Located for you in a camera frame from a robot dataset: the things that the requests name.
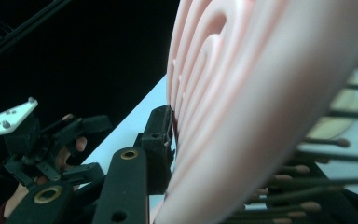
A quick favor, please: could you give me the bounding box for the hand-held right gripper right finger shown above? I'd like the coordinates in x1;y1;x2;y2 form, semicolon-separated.
260;160;358;224

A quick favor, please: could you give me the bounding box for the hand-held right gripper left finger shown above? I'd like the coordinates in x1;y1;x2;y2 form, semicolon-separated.
134;105;177;195

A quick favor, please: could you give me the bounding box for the cream ribbed cup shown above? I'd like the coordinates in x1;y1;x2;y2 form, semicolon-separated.
304;88;358;141

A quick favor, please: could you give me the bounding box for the pink hairbrush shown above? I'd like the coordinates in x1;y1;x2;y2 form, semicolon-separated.
150;0;358;224

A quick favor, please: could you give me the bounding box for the metal floor rail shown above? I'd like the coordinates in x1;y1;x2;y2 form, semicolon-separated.
0;0;73;68

